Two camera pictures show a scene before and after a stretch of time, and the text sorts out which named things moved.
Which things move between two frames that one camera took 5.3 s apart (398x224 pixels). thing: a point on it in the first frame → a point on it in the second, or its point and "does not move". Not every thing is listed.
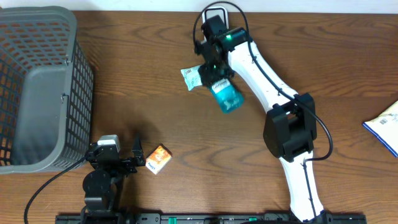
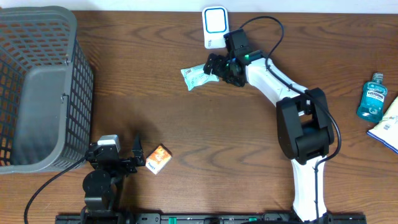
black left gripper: [139, 158] does not move
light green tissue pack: [191, 77] does not move
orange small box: [158, 158] does not move
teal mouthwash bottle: [227, 98] → [372, 101]
